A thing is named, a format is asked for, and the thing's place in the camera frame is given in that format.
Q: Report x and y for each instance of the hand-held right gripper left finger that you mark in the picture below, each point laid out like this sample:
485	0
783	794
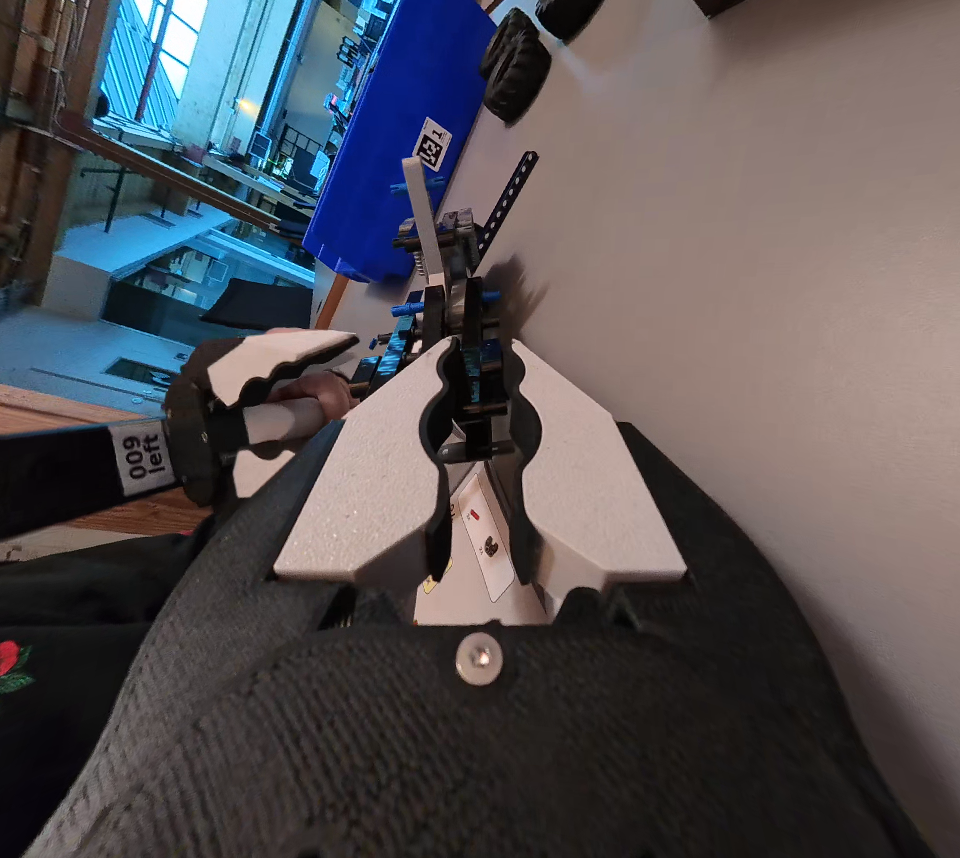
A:
360	498

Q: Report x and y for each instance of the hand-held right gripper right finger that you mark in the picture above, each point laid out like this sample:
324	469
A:
592	498

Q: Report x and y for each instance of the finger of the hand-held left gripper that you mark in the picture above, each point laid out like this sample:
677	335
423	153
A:
255	468
262	355

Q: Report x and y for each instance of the black grey toy brick model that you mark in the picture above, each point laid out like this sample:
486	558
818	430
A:
472	325

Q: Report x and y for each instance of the person's left hand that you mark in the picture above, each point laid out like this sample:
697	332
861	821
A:
322	387

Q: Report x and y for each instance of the white instruction booklet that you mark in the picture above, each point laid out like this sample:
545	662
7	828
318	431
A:
480	520

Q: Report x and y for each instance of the black embroidered clothing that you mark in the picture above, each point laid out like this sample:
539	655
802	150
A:
60	723

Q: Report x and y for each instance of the blue plastic bin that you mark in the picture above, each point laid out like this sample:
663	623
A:
390	123

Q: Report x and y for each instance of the black perforated toy beam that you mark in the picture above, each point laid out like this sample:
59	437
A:
510	198

